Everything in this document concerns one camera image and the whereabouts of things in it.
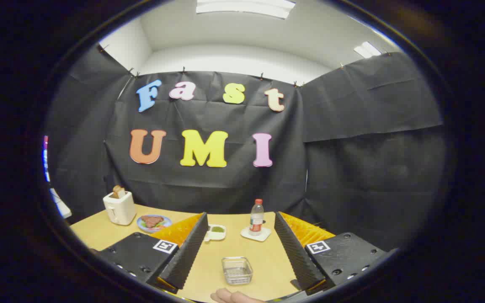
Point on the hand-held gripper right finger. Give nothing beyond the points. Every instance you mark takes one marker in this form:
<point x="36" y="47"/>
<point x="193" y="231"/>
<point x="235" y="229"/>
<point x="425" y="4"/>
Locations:
<point x="295" y="252"/>

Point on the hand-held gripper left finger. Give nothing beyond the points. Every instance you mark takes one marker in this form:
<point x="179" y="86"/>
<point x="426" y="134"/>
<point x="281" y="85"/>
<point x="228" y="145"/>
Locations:
<point x="187" y="252"/>

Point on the white square coaster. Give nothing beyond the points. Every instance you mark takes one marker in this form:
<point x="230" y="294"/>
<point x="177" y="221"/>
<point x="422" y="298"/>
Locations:
<point x="263" y="236"/>

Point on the white divided tray with beans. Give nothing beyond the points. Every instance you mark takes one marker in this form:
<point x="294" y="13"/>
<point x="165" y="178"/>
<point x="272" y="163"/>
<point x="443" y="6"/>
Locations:
<point x="216" y="231"/>

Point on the brown steak with vegetables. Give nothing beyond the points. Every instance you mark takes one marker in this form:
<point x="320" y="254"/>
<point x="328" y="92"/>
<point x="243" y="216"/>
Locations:
<point x="152" y="221"/>

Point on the blue plate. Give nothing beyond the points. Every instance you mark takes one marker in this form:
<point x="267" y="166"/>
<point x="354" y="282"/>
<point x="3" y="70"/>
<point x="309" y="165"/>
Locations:
<point x="143" y="227"/>

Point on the clear red-capped water bottle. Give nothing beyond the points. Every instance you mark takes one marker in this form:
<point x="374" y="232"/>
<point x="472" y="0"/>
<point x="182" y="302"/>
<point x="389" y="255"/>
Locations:
<point x="257" y="219"/>

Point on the black backdrop cloth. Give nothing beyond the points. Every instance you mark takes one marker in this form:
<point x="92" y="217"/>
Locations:
<point x="225" y="185"/>

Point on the white toaster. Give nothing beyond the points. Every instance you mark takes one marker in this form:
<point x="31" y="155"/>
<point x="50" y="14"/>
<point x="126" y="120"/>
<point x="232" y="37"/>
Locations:
<point x="120" y="208"/>

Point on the toasted bread slice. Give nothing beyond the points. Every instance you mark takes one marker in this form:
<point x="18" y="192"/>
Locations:
<point x="118" y="191"/>

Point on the computer monitor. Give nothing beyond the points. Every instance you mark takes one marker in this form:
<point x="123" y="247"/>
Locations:
<point x="46" y="160"/>

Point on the small ceiling light panel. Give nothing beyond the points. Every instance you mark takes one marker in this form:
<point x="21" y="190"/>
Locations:
<point x="368" y="49"/>

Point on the long ceiling light panel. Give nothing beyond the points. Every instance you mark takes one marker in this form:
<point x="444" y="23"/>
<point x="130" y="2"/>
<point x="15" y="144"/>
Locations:
<point x="242" y="7"/>

